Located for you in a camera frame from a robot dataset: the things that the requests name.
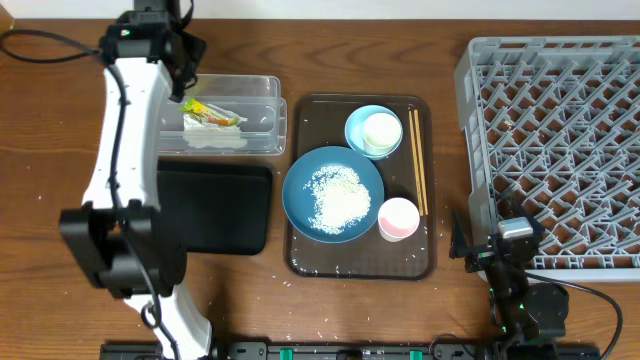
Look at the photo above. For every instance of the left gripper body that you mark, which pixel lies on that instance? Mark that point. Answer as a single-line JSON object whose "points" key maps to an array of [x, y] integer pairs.
{"points": [[189, 50]]}

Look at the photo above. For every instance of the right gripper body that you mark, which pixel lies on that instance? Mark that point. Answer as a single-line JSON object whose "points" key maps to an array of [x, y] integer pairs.
{"points": [[480, 259]]}

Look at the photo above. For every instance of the green yellow snack wrapper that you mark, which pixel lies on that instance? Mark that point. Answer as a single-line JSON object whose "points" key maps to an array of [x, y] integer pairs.
{"points": [[207, 115]]}

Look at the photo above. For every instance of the pink cup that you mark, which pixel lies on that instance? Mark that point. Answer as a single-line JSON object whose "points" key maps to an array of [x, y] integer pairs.
{"points": [[398, 218]]}

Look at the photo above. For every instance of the white tissue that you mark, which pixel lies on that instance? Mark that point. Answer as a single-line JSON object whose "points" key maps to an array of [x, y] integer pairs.
{"points": [[199, 135]]}

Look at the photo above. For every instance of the white cup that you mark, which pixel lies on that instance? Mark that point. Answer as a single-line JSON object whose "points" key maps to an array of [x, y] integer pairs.
{"points": [[381, 132]]}

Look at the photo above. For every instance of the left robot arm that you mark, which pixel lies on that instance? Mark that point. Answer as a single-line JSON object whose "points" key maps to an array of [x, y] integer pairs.
{"points": [[149, 59]]}

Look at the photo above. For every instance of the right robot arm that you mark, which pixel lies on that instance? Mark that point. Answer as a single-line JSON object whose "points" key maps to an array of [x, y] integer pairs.
{"points": [[532, 316]]}

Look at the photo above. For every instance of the grey dishwasher rack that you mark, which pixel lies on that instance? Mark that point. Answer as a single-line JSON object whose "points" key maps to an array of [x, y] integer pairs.
{"points": [[554, 123]]}

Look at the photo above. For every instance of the clear plastic bin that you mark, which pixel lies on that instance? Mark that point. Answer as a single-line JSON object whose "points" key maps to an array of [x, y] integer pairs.
{"points": [[255, 99]]}

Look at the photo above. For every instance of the right wooden chopstick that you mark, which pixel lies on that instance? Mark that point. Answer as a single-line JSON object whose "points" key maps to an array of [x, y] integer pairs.
{"points": [[420, 157]]}

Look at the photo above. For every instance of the wooden chopstick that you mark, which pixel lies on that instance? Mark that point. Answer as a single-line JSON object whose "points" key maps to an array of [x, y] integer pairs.
{"points": [[420, 157], [416, 164]]}

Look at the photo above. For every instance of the dark brown serving tray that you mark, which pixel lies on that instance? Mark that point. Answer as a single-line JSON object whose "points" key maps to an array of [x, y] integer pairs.
{"points": [[320, 121]]}

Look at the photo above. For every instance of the pile of white rice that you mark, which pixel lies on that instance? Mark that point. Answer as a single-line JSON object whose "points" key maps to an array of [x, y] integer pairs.
{"points": [[340, 200]]}

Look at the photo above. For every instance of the left wooden chopstick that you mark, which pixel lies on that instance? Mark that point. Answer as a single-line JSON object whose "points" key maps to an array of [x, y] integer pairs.
{"points": [[416, 164]]}

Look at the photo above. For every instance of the light blue bowl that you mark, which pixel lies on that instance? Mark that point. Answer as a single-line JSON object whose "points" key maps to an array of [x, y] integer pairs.
{"points": [[354, 128]]}

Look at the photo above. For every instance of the black plastic tray bin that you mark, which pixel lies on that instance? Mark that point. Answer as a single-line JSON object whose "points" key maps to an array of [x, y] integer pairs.
{"points": [[214, 208]]}

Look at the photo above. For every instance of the large dark blue plate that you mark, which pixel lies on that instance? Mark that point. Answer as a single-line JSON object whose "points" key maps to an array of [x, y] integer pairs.
{"points": [[298, 204]]}

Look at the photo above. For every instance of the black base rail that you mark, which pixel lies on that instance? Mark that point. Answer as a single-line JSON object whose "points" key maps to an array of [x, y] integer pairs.
{"points": [[447, 350]]}

